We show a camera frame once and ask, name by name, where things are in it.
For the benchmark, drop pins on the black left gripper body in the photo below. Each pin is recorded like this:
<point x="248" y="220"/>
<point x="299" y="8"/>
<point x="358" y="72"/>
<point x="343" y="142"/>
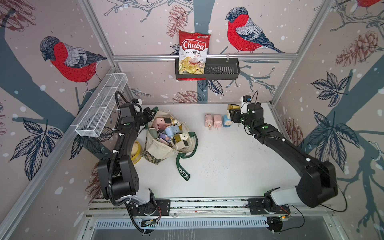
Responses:
<point x="143" y="118"/>

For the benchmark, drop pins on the light blue pencil sharpener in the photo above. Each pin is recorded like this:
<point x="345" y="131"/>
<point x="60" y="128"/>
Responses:
<point x="170" y="131"/>

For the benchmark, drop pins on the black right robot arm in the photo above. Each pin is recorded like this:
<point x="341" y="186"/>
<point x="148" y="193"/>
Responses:
<point x="318" y="182"/>

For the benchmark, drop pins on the cream green-handled tote bag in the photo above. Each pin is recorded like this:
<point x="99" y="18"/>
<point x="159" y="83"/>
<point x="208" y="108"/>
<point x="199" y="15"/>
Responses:
<point x="157" y="150"/>

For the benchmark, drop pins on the green pencil sharpener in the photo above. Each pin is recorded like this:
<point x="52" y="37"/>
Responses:
<point x="153" y="132"/>

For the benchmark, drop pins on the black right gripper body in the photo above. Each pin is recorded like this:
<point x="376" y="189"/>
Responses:
<point x="241" y="118"/>

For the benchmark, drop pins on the red Chuba cassava chips bag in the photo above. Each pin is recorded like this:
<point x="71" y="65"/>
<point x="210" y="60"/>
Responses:
<point x="192" y="56"/>

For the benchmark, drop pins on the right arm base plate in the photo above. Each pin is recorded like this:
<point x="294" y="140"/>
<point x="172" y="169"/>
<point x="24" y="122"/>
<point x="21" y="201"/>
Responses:
<point x="259" y="206"/>

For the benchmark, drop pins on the white wire mesh shelf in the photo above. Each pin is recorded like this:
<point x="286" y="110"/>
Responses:
<point x="96" y="117"/>

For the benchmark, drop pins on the cream pencil sharpener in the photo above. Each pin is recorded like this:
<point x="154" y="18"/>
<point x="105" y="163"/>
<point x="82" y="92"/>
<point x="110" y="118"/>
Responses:
<point x="180" y="141"/>

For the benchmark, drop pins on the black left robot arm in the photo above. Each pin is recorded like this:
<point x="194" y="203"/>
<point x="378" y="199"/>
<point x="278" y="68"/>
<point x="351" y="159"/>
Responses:
<point x="118" y="177"/>

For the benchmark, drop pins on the black wire wall basket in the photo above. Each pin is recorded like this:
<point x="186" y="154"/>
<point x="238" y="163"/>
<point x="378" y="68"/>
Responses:
<point x="215" y="69"/>

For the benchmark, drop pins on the yellow bowl with buns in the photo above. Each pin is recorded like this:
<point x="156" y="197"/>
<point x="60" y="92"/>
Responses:
<point x="136" y="152"/>

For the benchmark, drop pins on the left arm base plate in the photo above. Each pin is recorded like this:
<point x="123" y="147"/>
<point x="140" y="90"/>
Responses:
<point x="155" y="208"/>

